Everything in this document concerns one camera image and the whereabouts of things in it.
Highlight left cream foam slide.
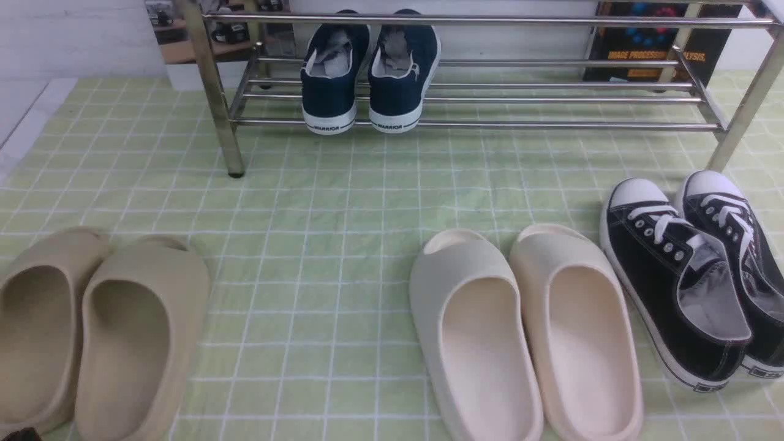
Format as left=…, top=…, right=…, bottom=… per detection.
left=409, top=229, right=544, bottom=440

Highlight left tan foam slide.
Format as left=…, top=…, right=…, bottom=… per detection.
left=1, top=226, right=110, bottom=437

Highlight tan foam slide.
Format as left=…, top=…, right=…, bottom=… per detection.
left=1, top=226, right=110, bottom=437
left=75, top=235, right=212, bottom=440

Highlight cream foam slide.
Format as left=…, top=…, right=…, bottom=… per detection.
left=508, top=224, right=644, bottom=440
left=409, top=229, right=544, bottom=440

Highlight chrome metal shoe rack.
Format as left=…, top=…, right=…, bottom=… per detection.
left=176, top=1, right=782, bottom=178

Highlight right tan foam slide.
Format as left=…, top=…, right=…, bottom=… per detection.
left=75, top=235, right=212, bottom=440

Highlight right navy canvas sneaker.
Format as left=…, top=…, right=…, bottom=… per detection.
left=367, top=24, right=442, bottom=134

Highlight black canvas sneaker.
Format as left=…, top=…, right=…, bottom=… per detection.
left=600, top=178, right=752, bottom=393
left=676, top=170, right=783, bottom=379

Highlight green checkered floor mat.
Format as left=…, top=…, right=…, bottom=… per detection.
left=0, top=69, right=784, bottom=441

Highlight navy canvas sneaker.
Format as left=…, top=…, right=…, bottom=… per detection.
left=300, top=23, right=371, bottom=136
left=367, top=24, right=442, bottom=134

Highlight left navy canvas sneaker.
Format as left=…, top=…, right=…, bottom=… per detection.
left=300, top=23, right=371, bottom=136

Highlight right cream foam slide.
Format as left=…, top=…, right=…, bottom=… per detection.
left=508, top=224, right=644, bottom=440

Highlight wooden desk in background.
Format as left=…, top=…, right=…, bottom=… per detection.
left=145, top=0, right=295, bottom=65

